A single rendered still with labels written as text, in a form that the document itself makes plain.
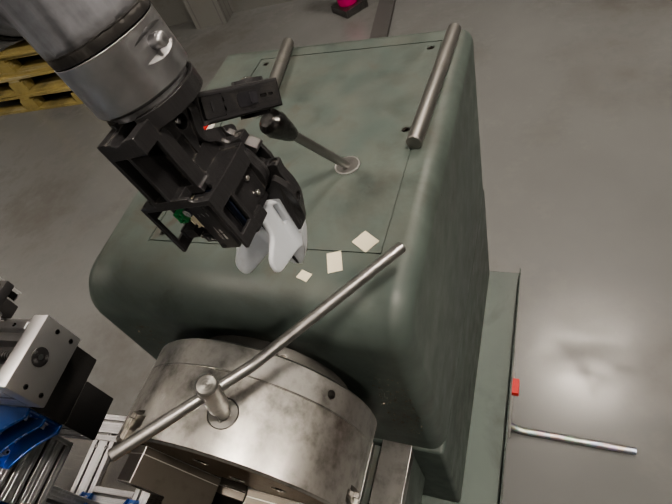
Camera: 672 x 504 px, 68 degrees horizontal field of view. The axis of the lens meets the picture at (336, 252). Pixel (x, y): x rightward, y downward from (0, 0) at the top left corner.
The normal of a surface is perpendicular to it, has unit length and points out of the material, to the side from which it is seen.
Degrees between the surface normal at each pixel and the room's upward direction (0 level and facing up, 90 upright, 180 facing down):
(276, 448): 39
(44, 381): 90
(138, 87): 84
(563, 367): 0
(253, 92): 81
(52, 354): 90
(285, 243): 83
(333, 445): 64
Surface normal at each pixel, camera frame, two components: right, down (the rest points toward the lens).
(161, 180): 0.87, -0.05
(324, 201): -0.27, -0.62
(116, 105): 0.00, 0.74
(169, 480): 0.67, -0.25
